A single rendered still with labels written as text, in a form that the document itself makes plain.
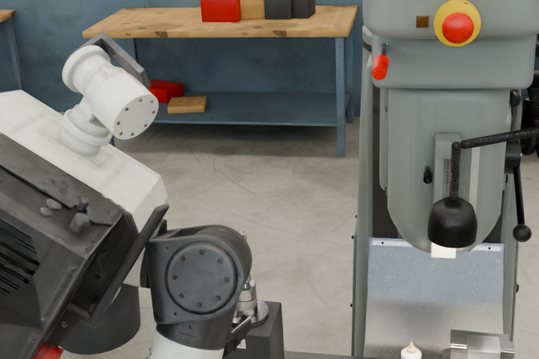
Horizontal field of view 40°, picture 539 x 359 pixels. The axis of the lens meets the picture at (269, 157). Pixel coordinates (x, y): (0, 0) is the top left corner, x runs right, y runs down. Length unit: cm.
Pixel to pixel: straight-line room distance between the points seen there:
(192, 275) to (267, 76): 498
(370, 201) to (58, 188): 108
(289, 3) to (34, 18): 223
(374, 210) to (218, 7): 349
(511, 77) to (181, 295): 60
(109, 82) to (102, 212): 15
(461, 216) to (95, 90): 55
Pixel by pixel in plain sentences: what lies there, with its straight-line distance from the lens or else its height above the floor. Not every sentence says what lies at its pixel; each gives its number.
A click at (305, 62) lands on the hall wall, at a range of 571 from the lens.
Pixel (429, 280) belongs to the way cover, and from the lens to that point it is 184.
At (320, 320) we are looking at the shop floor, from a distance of 343.
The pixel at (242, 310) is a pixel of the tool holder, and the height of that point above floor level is 115.
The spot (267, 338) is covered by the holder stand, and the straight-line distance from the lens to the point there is 147.
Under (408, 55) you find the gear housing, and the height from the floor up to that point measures 169.
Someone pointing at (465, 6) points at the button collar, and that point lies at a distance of 102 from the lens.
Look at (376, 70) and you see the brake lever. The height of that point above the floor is 170.
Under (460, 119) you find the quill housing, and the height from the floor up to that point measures 157.
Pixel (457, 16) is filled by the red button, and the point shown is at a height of 178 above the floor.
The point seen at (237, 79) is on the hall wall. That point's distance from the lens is 585.
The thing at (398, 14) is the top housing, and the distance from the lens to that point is 104.
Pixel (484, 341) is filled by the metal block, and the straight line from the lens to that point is 155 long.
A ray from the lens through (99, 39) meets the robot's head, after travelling 95.
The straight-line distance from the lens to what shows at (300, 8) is 511.
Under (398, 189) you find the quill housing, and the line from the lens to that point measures 128.
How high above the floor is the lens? 199
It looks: 23 degrees down
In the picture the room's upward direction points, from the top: 3 degrees counter-clockwise
